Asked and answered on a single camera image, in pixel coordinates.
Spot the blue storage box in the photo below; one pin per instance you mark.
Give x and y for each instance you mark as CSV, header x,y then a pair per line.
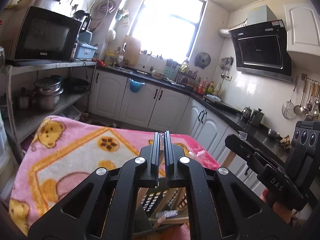
x,y
85,51

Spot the steel kettle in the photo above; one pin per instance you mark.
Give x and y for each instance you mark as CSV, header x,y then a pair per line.
x,y
254,117

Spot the black range hood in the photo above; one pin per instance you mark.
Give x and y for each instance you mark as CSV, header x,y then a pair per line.
x,y
260,45

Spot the white kitchen cabinets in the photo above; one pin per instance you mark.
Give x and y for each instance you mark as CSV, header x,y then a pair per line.
x,y
158,108

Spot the metal shelf rack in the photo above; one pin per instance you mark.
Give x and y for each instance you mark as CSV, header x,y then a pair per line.
x,y
27,109

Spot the black microwave oven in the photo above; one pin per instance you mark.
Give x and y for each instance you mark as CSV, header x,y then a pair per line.
x,y
37,34

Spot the right hand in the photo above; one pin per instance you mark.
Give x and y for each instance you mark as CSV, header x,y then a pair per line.
x,y
282,211

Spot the dark green utensil basket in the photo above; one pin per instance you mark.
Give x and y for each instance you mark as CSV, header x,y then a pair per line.
x,y
142,225

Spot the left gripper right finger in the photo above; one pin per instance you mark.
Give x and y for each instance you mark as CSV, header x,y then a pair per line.
x,y
220,206

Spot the wall fan vent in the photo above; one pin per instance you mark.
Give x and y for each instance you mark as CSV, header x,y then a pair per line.
x,y
202,60

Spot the stacked steel pots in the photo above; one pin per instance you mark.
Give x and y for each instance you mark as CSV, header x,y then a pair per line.
x,y
47,92

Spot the blender jug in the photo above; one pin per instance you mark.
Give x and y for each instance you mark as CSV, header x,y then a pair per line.
x,y
84,18

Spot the blue hanging basket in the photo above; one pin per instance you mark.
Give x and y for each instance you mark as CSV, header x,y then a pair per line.
x,y
135,86

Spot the black wok on shelf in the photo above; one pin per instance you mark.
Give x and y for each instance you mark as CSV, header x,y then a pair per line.
x,y
76,85

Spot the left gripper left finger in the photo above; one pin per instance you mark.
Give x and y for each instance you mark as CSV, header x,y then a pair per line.
x,y
103,205

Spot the hanging ladles and strainers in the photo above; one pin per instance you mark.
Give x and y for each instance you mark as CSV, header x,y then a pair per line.
x,y
308,104

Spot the pink bear blanket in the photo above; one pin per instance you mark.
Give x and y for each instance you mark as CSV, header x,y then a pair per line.
x,y
65,152

